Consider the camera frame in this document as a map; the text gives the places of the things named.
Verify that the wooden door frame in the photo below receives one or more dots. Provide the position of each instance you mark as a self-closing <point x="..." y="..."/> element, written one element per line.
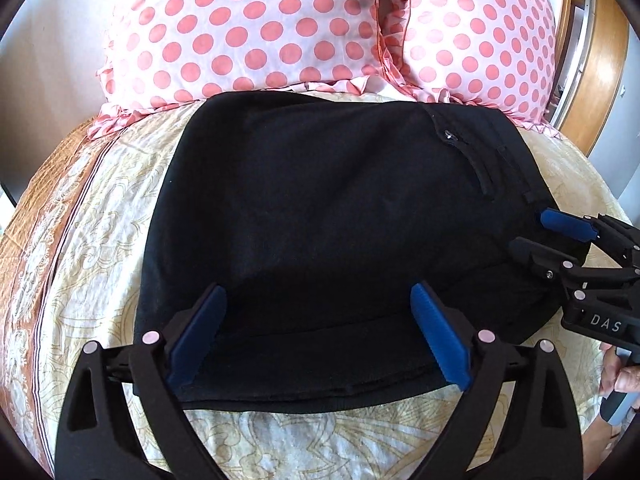
<point x="564" y="60"/>

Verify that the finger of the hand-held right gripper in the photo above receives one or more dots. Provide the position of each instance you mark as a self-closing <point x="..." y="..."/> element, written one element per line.
<point x="567" y="221"/>
<point x="537" y="255"/>

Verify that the cream patterned bed cover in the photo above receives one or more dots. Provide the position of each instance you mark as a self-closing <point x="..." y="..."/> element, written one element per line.
<point x="90" y="240"/>

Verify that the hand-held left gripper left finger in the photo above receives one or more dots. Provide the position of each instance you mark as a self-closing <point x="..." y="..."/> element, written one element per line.
<point x="197" y="335"/>

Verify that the pink polka dot pillow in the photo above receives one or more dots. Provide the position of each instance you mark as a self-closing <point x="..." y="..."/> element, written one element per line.
<point x="240" y="30"/>
<point x="475" y="35"/>

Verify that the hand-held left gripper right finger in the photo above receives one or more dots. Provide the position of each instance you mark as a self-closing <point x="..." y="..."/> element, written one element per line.
<point x="440" y="335"/>

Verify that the black pants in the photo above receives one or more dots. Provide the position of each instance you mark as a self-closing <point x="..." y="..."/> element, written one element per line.
<point x="325" y="210"/>

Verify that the person's right hand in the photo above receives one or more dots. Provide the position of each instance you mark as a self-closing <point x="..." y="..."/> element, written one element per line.
<point x="627" y="380"/>

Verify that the wooden wardrobe panel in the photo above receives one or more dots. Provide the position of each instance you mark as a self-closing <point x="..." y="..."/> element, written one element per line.
<point x="607" y="70"/>

